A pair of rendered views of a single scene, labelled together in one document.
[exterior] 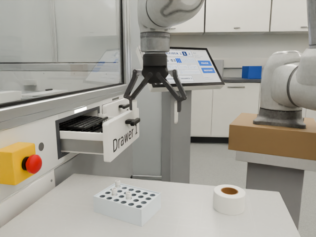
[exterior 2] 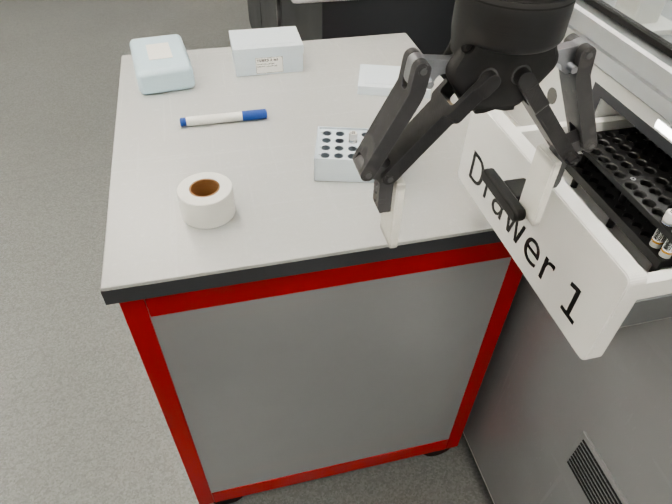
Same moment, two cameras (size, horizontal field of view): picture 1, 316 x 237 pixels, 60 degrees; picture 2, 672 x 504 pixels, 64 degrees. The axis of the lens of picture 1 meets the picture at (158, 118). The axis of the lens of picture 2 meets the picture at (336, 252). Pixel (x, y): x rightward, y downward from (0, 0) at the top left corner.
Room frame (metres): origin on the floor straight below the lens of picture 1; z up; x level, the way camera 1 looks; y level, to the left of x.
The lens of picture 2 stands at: (1.14, -0.26, 1.23)
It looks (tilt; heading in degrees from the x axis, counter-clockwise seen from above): 44 degrees down; 153
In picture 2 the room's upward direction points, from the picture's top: 2 degrees clockwise
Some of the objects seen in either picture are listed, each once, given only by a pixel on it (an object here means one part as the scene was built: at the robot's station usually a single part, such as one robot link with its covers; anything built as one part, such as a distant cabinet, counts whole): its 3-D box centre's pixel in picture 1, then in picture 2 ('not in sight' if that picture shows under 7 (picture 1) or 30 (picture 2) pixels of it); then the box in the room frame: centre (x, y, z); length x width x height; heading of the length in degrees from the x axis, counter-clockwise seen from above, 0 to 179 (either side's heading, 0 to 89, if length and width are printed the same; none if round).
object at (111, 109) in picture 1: (117, 113); not in sight; (1.19, 0.18, 0.87); 0.29 x 0.02 x 0.11; 168
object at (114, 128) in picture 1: (123, 130); (530, 213); (0.85, 0.11, 0.87); 0.29 x 0.02 x 0.11; 168
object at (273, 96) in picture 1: (285, 80); not in sight; (1.06, -0.49, 1.02); 0.18 x 0.16 x 0.22; 19
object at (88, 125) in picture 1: (94, 122); (623, 182); (0.87, 0.21, 0.90); 0.18 x 0.02 x 0.01; 168
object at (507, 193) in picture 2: (131, 121); (513, 192); (0.85, 0.08, 0.91); 0.07 x 0.04 x 0.01; 168
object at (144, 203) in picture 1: (127, 202); (358, 154); (0.56, 0.07, 0.78); 0.12 x 0.08 x 0.04; 62
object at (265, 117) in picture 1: (280, 114); not in sight; (1.09, -0.49, 0.89); 0.22 x 0.18 x 0.06; 155
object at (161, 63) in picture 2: not in sight; (161, 62); (0.16, -0.12, 0.78); 0.15 x 0.10 x 0.04; 174
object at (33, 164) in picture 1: (31, 163); not in sight; (0.55, 0.27, 0.88); 0.04 x 0.03 x 0.04; 168
